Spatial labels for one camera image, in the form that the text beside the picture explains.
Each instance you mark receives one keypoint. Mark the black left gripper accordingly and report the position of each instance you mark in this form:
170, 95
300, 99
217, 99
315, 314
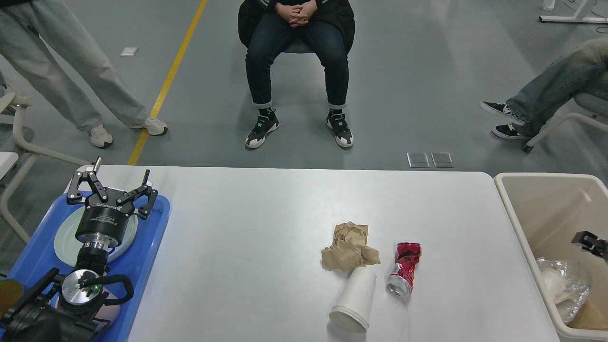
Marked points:
103, 221

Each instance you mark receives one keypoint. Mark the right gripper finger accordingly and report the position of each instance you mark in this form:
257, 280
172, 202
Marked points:
591, 243

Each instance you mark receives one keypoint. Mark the green plate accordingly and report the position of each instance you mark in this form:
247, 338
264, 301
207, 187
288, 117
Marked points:
67, 246

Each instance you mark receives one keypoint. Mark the aluminium foil tray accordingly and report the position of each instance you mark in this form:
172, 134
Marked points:
580, 284

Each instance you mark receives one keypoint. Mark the large brown paper bag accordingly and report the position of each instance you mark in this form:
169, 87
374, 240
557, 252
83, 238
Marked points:
589, 318

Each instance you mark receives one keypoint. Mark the crushed red can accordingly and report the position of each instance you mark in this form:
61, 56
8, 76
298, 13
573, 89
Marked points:
400, 281

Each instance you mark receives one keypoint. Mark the brown paper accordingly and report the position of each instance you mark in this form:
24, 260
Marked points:
349, 248

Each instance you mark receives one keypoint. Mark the white paper cup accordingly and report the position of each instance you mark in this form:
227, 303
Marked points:
353, 307

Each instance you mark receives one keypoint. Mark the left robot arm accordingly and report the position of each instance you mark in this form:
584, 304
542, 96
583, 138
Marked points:
80, 304

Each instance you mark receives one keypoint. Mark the beige plastic bin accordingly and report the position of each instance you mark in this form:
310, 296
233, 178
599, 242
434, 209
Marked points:
546, 211

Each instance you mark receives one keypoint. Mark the paper cup in foil tray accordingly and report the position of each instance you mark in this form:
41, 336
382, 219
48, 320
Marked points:
556, 284

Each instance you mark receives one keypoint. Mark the blue plastic tray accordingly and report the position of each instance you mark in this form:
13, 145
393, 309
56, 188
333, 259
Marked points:
136, 262

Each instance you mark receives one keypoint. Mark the white paper scrap on floor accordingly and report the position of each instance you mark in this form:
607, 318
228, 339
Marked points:
129, 51

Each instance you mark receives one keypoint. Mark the floor socket plate right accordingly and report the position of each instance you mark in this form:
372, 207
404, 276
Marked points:
442, 160

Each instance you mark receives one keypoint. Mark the floor socket plate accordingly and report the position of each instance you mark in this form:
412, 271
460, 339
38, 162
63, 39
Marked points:
418, 160
442, 160

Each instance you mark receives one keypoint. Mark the seated person on right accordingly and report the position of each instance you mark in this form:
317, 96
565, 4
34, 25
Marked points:
585, 69

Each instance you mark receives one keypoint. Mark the floor socket plate left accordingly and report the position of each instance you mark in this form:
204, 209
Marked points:
418, 160

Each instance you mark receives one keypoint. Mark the white desk leg far right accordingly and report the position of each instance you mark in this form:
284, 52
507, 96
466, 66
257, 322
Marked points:
580, 15

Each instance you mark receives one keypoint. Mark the chair under middle person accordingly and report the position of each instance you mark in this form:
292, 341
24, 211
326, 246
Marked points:
298, 47

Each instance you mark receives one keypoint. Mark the seated person dark jeans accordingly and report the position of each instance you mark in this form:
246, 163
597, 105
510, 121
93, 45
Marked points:
267, 27

